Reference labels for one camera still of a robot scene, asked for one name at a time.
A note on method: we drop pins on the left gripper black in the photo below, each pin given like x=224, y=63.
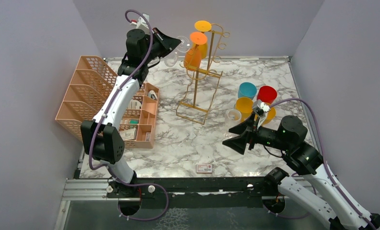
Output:
x=167, y=43

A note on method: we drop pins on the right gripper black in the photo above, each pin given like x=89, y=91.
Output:
x=239, y=143

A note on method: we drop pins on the orange wine glass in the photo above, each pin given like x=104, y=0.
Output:
x=198, y=51

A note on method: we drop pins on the blue wine glass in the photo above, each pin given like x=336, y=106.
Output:
x=247, y=89

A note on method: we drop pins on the red wine glass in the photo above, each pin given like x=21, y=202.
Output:
x=267, y=94

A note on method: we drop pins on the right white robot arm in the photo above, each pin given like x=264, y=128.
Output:
x=334, y=208

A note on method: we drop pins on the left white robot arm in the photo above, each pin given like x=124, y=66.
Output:
x=101, y=139

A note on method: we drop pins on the gold wine glass rack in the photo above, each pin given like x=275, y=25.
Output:
x=187, y=107

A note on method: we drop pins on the small red white card box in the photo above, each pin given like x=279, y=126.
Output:
x=204, y=168

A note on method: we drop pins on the peach plastic file organizer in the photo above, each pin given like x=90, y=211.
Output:
x=90, y=86

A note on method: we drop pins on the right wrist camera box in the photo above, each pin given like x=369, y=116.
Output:
x=260, y=111

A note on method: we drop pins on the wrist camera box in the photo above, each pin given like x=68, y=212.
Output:
x=260, y=111
x=142, y=24

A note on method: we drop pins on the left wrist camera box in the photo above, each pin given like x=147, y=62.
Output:
x=142, y=24

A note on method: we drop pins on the black mounting rail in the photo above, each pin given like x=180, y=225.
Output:
x=203, y=192

